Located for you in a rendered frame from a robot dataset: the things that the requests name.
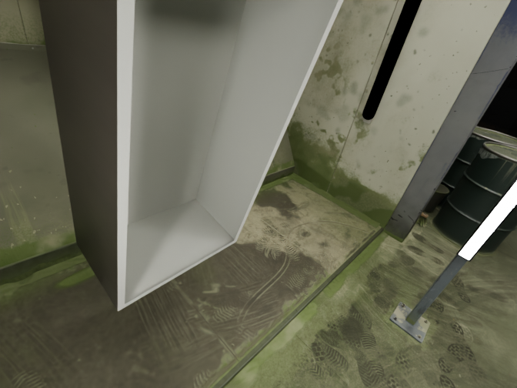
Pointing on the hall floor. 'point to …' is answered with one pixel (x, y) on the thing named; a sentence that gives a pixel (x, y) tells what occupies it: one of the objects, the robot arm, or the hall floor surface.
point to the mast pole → (436, 289)
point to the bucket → (436, 198)
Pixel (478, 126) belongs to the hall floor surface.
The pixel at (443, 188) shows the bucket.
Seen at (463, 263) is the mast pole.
